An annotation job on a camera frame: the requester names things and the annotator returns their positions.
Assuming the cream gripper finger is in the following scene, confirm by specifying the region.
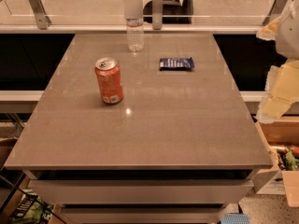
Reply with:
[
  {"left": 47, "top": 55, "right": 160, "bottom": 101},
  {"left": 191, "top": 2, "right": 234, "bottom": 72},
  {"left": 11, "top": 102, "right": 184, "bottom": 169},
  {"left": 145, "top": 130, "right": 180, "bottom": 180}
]
[
  {"left": 256, "top": 17, "right": 281, "bottom": 41},
  {"left": 256, "top": 60, "right": 299, "bottom": 124}
]

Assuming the blue rxbar wrapper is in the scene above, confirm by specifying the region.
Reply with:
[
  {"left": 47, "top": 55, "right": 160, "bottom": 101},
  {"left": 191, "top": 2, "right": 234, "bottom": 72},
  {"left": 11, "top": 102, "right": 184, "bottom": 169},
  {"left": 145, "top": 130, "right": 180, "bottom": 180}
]
[{"left": 159, "top": 58, "right": 194, "bottom": 71}]

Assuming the cardboard box with items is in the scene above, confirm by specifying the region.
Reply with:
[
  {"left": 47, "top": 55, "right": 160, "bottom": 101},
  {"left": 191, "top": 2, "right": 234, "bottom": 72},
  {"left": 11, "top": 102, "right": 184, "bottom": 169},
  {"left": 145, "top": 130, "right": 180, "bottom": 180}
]
[{"left": 253, "top": 117, "right": 299, "bottom": 207}]

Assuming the black office chair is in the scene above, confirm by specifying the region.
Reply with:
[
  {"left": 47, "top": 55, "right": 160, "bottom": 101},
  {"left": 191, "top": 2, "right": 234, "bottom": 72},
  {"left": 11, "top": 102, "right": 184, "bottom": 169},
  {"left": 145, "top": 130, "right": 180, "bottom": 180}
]
[{"left": 142, "top": 0, "right": 198, "bottom": 25}]

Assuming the clear plastic water bottle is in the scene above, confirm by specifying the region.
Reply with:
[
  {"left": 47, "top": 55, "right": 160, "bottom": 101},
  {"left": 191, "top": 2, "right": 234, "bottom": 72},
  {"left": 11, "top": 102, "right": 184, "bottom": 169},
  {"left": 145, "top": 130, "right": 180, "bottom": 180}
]
[{"left": 124, "top": 0, "right": 144, "bottom": 52}]

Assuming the blue perforated object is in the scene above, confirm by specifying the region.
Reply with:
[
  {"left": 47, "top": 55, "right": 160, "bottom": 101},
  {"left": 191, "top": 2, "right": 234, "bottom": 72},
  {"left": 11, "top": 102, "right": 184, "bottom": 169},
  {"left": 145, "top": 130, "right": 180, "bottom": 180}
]
[{"left": 221, "top": 214, "right": 250, "bottom": 224}]

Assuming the orange soda can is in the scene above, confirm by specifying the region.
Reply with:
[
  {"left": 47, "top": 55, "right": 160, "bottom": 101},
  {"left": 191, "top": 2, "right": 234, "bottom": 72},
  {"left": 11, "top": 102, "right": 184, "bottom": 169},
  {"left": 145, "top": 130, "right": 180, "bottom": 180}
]
[{"left": 94, "top": 57, "right": 123, "bottom": 105}]

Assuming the green black snack bag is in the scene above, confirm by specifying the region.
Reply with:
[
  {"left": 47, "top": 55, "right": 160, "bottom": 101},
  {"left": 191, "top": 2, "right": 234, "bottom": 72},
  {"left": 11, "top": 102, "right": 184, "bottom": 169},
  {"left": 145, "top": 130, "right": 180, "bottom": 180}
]
[{"left": 11, "top": 194, "right": 54, "bottom": 224}]

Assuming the right metal glass bracket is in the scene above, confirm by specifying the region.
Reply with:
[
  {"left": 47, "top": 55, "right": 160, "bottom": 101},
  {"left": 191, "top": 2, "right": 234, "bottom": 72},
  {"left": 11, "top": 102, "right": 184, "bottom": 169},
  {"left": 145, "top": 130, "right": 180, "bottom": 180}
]
[{"left": 263, "top": 0, "right": 289, "bottom": 25}]

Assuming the metal glass bracket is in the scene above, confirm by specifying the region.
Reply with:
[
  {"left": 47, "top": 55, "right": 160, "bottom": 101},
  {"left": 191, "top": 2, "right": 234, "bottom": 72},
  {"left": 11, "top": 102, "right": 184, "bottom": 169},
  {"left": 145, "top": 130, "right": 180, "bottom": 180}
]
[
  {"left": 28, "top": 0, "right": 51, "bottom": 30},
  {"left": 263, "top": 0, "right": 289, "bottom": 25},
  {"left": 152, "top": 0, "right": 163, "bottom": 30}
]

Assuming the middle metal glass bracket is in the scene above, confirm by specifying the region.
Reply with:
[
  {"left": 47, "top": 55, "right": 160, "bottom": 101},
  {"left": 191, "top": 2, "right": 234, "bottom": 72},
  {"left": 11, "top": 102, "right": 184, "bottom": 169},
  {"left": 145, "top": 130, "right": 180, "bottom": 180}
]
[{"left": 152, "top": 0, "right": 163, "bottom": 30}]

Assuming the left metal glass bracket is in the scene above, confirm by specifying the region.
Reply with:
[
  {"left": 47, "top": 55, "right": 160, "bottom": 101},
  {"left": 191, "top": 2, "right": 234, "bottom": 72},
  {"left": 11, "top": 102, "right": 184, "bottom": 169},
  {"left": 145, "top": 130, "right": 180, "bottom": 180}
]
[{"left": 28, "top": 0, "right": 51, "bottom": 30}]

